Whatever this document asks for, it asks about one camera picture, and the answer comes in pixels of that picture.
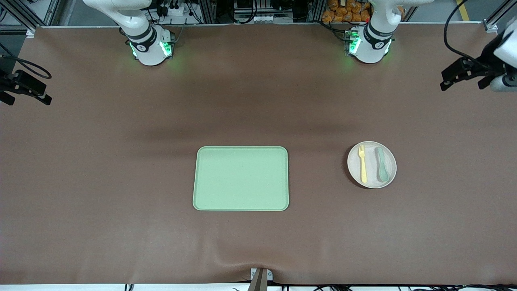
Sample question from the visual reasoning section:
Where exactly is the sage green plastic spoon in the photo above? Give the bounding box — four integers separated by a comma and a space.
375, 147, 390, 183

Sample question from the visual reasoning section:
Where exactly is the yellow plastic fork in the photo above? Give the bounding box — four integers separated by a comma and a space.
358, 145, 368, 183

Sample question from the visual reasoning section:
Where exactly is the beige round plate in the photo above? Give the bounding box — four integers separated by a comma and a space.
347, 141, 397, 189

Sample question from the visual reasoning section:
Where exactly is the brown table cover mat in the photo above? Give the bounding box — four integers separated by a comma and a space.
0, 22, 517, 286

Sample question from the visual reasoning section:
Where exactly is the orange snack packets pile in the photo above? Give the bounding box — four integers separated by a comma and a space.
322, 0, 371, 23

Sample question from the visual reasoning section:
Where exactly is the white power strip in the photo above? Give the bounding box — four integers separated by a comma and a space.
156, 0, 187, 17

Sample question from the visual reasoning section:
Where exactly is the white connector block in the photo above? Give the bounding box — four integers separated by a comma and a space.
233, 13, 280, 23

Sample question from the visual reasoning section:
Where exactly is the light green rectangular tray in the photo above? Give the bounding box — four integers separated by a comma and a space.
193, 146, 290, 211

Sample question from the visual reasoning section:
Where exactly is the aluminium frame profile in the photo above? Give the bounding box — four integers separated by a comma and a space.
483, 0, 517, 33
0, 0, 38, 39

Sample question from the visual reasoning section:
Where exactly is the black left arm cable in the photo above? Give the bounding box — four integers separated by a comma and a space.
443, 0, 483, 63

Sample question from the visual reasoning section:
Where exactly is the grey metal bracket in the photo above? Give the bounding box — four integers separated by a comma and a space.
248, 268, 273, 291

